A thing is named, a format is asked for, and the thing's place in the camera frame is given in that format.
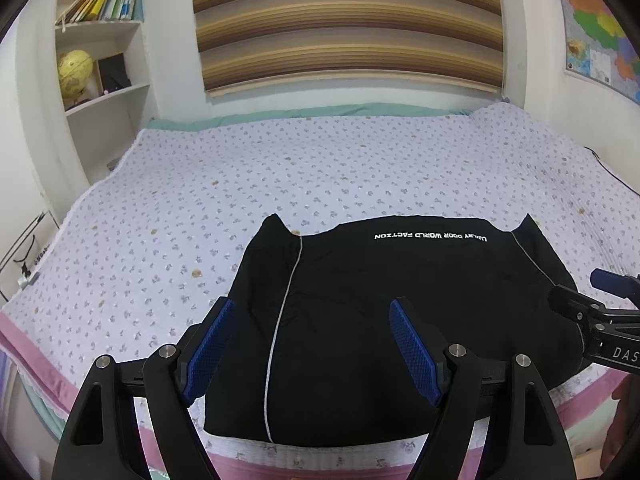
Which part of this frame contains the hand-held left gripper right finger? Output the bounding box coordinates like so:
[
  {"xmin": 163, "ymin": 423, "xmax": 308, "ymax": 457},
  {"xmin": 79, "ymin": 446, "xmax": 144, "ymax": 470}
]
[{"xmin": 389, "ymin": 297, "xmax": 574, "ymax": 480}]

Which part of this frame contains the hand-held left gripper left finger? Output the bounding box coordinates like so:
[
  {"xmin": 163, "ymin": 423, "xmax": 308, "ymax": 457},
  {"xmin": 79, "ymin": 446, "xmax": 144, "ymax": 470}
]
[{"xmin": 52, "ymin": 296, "xmax": 236, "ymax": 480}]

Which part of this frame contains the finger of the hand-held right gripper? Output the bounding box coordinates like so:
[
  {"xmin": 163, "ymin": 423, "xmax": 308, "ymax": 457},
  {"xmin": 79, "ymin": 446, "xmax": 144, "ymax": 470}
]
[
  {"xmin": 547, "ymin": 285, "xmax": 610, "ymax": 322},
  {"xmin": 589, "ymin": 268, "xmax": 640, "ymax": 307}
]

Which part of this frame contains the black jacket with grey piping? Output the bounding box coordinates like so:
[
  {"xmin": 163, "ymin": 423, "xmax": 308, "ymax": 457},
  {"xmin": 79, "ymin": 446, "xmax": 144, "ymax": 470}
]
[{"xmin": 202, "ymin": 213, "xmax": 589, "ymax": 446}]

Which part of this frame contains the person's right hand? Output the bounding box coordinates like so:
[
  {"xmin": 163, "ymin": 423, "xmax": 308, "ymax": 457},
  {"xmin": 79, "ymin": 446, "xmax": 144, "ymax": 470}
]
[{"xmin": 602, "ymin": 375, "xmax": 640, "ymax": 472}]

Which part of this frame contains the floral quilted bed blanket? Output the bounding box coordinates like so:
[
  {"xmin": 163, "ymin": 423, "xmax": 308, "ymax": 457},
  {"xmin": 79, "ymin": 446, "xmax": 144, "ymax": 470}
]
[{"xmin": 0, "ymin": 102, "xmax": 640, "ymax": 480}]

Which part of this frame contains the teal bed sheet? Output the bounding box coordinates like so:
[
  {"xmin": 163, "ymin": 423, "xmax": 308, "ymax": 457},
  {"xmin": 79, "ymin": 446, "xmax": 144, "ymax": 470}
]
[{"xmin": 147, "ymin": 102, "xmax": 476, "ymax": 134}]

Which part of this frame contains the white bookshelf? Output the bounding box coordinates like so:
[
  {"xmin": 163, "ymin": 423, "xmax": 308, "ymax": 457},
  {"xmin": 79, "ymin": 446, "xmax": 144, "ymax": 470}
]
[{"xmin": 14, "ymin": 0, "xmax": 157, "ymax": 187}]

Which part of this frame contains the yellow globe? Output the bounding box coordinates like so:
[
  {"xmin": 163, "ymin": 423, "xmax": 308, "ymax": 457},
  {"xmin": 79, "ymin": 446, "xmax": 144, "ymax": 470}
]
[{"xmin": 56, "ymin": 49, "xmax": 95, "ymax": 109}]

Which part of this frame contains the striped brown window blind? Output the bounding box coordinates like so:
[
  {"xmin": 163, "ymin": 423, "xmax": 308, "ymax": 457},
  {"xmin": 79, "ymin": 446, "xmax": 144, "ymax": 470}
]
[{"xmin": 190, "ymin": 0, "xmax": 504, "ymax": 97}]

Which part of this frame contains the black wall cable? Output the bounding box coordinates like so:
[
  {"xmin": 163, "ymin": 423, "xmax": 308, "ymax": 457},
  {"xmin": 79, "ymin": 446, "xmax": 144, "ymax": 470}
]
[{"xmin": 582, "ymin": 147, "xmax": 640, "ymax": 197}]

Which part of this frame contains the black cable with white plug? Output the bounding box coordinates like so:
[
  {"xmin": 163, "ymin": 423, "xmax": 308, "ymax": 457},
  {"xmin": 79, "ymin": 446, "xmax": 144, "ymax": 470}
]
[{"xmin": 0, "ymin": 211, "xmax": 47, "ymax": 292}]

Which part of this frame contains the colourful wall map poster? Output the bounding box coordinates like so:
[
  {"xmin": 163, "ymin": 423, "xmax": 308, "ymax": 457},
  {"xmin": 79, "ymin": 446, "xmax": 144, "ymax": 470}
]
[{"xmin": 552, "ymin": 0, "xmax": 640, "ymax": 107}]

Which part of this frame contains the black picture frame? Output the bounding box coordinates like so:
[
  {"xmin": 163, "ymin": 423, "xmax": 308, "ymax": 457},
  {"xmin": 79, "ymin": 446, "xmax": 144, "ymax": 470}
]
[{"xmin": 95, "ymin": 52, "xmax": 132, "ymax": 94}]

